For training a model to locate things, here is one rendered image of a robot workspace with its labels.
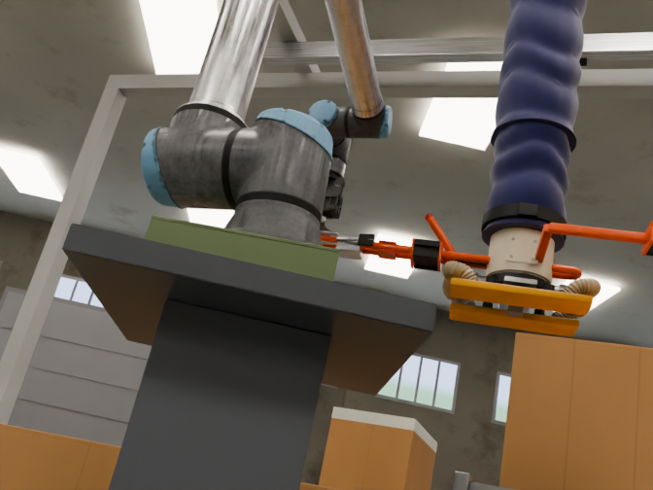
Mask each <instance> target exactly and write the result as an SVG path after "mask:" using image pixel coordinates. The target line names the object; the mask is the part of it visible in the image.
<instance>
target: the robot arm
mask: <svg viewBox="0 0 653 490"><path fill-rule="evenodd" d="M325 1H326V8H327V12H328V16H329V20H330V24H331V28H332V32H333V36H334V40H335V44H336V48H337V51H338V55H339V58H340V62H341V66H342V70H343V74H344V78H345V82H346V86H347V90H348V93H349V97H350V101H351V105H352V106H340V107H337V106H336V104H335V103H333V102H332V101H330V100H321V101H318V102H317V103H315V104H314V105H313V106H312V107H311V108H310V109H309V111H308V115H306V114H304V113H301V112H298V111H296V110H291V109H288V110H284V109H283V108H273V109H268V110H265V111H263V112H261V113H260V114H259V115H258V117H257V118H256V120H255V127H253V128H248V127H247V125H246V124H245V122H244V120H245V117H246V114H247V110H248V107H249V103H250V100H251V97H252V93H253V90H254V86H255V83H256V79H257V76H258V70H259V67H260V64H261V61H262V57H263V54H264V51H265V47H266V44H267V40H268V37H269V33H270V30H271V27H272V23H273V20H274V17H275V14H276V10H277V7H278V4H279V0H223V5H222V8H221V11H220V14H219V17H218V20H217V22H216V25H215V28H214V31H213V34H212V37H211V40H210V43H209V46H208V49H207V52H206V54H205V57H204V60H203V63H202V66H201V69H200V72H199V74H198V77H197V80H196V83H195V86H194V89H193V92H192V95H191V98H190V101H189V103H186V104H183V105H181V106H180V107H179V108H177V110H176V111H175V113H174V116H173V119H172V122H171V124H170V126H169V127H158V128H155V129H153V130H151V131H150V132H149V133H148V134H147V136H146V138H145V140H144V143H143V146H144V148H143V149H142V153H141V166H142V173H143V178H144V181H145V182H146V187H147V189H148V191H149V193H150V195H151V196H152V198H153V199H154V200H155V201H156V202H158V203H159V204H161V205H164V206H170V207H177V208H180V209H185V208H190V209H215V210H235V212H234V214H233V216H232V217H231V218H230V220H229V221H228V223H227V224H226V226H225V227H224V228H229V229H235V230H240V231H245V232H250V233H255V234H261V235H266V236H272V237H277V238H282V239H288V240H292V241H298V242H303V243H309V244H314V245H319V246H323V244H322V239H321V235H324V236H330V234H323V233H321V234H320V230H322V231H330V230H329V229H328V228H326V227H325V221H326V219H339V217H340V212H341V208H342V202H343V198H341V194H342V191H343V188H345V182H344V174H345V169H346V165H347V160H348V156H349V152H350V147H351V144H352V142H353V138H374V139H380V138H387V137H389V135H390V133H391V128H392V119H393V112H392V108H391V106H388V105H386V106H385V105H384V101H383V99H382V95H381V90H380V86H379V81H378V76H377V71H376V67H375V62H374V57H373V52H372V48H371V43H370V39H369V34H368V29H367V24H366V19H365V14H364V9H363V5H362V1H361V0H325ZM330 232H331V231H330Z"/></svg>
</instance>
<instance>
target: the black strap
mask: <svg viewBox="0 0 653 490"><path fill-rule="evenodd" d="M507 218H529V219H535V220H539V221H542V222H546V223H548V224H550V223H558V224H567V221H566V219H565V218H564V217H563V216H562V215H560V214H559V213H557V212H556V211H554V210H551V209H549V208H546V207H543V206H539V205H538V204H530V203H521V202H520V203H510V204H503V205H500V206H497V207H494V208H492V209H490V210H488V211H487V212H486V213H485V214H484V216H483V220H482V227H481V232H483V230H484V229H485V227H486V226H487V225H488V224H489V223H492V222H494V221H497V220H501V219H507Z"/></svg>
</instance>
